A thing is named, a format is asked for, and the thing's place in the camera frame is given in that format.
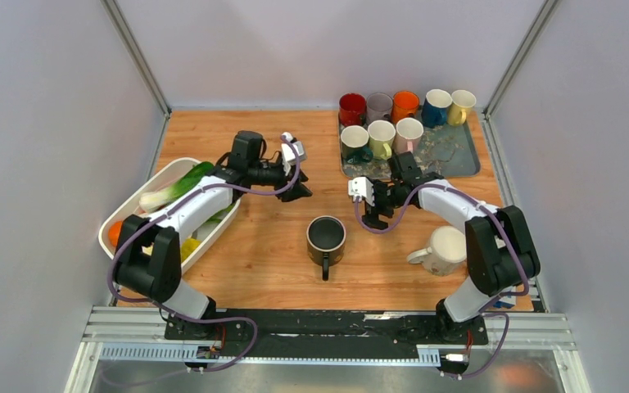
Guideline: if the pink faceted mug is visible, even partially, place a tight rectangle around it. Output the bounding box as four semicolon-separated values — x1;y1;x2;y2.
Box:
393;117;424;155

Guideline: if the navy blue mug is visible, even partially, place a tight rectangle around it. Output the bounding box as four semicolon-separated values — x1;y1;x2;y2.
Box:
421;89;452;129

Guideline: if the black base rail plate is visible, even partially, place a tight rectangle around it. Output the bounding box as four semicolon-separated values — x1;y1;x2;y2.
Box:
164;309;488;359

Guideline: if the blue and white box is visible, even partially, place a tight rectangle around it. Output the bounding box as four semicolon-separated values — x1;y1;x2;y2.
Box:
492;296;517;309

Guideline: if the cream white mug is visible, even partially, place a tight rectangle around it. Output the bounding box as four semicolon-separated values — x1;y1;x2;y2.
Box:
406;226;467;277

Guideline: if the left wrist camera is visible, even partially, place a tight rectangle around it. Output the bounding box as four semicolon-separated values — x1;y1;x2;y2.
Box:
281;132;307;165

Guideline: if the small orange pumpkin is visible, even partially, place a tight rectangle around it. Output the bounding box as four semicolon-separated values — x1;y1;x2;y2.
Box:
107;221;123;248

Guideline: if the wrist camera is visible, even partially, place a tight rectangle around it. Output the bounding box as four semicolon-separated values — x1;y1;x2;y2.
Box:
347;176;374;206
281;132;307;165

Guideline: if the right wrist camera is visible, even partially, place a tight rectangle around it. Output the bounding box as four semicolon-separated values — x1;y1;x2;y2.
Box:
347;176;374;206

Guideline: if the orange mug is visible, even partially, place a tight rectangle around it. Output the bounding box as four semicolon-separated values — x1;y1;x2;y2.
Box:
391;91;420;124

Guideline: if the bok choy vegetable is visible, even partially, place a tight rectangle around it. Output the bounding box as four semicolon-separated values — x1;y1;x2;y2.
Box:
138;162;215;213

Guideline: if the red mug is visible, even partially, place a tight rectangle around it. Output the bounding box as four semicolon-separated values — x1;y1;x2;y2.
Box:
338;93;367;127

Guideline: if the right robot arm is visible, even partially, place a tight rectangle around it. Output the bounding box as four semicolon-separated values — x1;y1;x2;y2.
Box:
347;152;541;342

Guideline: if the black mug with gold rim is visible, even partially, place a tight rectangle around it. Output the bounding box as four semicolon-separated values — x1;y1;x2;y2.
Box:
306;215;346;281

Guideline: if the light green faceted mug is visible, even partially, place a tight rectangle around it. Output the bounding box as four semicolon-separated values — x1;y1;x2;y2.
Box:
367;120;396;160

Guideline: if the dark green mug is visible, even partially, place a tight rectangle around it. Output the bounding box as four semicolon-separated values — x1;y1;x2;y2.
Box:
339;125;373;165

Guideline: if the white oval vegetable dish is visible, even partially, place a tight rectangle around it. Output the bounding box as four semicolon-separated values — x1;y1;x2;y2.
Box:
98;157;241;273

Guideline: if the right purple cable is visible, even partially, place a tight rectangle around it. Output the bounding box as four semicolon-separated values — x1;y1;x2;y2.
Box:
353;183;532;380

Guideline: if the floral blue tray mat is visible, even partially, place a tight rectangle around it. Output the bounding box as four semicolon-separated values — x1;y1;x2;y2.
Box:
337;114;481;180

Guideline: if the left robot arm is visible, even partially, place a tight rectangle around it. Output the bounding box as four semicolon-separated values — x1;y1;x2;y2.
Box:
106;131;312;340

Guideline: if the yellow mug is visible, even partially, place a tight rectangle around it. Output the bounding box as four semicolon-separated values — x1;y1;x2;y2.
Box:
446;89;477;126

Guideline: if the lilac grey mug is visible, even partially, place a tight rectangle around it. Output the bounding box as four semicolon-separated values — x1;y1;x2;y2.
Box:
366;93;394;124

